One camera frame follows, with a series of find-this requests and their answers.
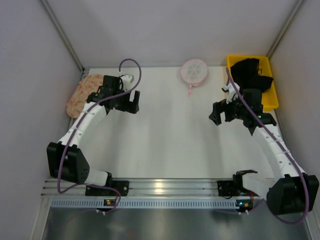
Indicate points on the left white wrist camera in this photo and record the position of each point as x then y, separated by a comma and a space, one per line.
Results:
126, 81

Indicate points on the floral mesh laundry bag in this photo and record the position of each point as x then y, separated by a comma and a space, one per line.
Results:
85, 87

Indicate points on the round pink mesh wash bag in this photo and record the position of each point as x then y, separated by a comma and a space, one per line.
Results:
194, 72

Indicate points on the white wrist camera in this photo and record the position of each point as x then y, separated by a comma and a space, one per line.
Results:
126, 81
231, 93

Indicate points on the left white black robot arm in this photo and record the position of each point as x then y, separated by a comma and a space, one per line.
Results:
66, 160

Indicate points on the black bra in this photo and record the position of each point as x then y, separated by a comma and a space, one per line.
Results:
248, 75

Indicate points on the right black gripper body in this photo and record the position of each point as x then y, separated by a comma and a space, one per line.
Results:
227, 113

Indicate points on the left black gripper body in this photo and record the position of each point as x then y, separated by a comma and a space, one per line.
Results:
125, 102

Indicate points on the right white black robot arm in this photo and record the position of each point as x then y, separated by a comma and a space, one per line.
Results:
291, 190

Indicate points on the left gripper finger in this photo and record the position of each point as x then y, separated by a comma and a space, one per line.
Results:
134, 105
125, 109

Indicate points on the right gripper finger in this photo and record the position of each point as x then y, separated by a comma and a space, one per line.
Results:
218, 107
215, 117

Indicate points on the grey slotted cable duct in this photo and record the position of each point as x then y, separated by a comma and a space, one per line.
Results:
147, 203

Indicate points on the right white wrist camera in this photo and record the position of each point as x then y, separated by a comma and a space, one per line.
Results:
231, 93

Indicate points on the yellow plastic tray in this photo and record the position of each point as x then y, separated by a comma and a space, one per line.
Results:
269, 99

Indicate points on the aluminium mounting rail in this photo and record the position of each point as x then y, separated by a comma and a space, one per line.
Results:
149, 187

